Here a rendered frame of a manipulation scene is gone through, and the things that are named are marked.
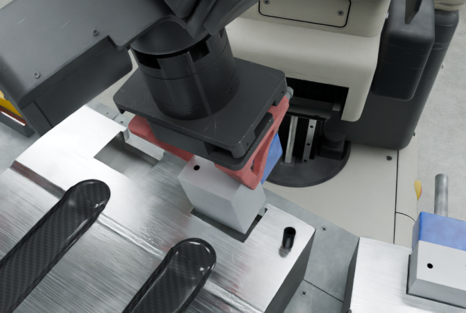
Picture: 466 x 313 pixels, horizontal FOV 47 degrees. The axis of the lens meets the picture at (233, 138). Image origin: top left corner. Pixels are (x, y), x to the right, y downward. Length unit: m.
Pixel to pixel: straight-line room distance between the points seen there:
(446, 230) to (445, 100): 1.45
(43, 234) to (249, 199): 0.17
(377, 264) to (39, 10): 0.35
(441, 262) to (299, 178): 0.81
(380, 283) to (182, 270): 0.17
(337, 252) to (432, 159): 1.22
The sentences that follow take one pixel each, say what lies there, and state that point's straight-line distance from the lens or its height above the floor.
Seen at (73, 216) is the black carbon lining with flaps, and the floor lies 0.88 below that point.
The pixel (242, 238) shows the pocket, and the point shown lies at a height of 0.86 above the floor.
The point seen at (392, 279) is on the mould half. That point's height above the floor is 0.86.
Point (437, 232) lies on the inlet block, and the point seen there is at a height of 0.87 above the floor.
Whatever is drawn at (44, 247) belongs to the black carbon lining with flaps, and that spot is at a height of 0.88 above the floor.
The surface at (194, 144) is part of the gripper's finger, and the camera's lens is 0.34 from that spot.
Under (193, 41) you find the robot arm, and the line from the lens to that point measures 0.29.
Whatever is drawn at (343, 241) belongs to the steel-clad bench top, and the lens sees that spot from 0.56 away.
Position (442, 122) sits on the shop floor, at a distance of 1.87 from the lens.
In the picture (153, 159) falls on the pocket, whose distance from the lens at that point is 0.52.
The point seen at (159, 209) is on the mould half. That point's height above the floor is 0.89.
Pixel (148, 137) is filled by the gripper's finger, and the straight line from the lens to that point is 0.38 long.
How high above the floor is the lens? 1.27
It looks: 49 degrees down
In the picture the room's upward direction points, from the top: 1 degrees clockwise
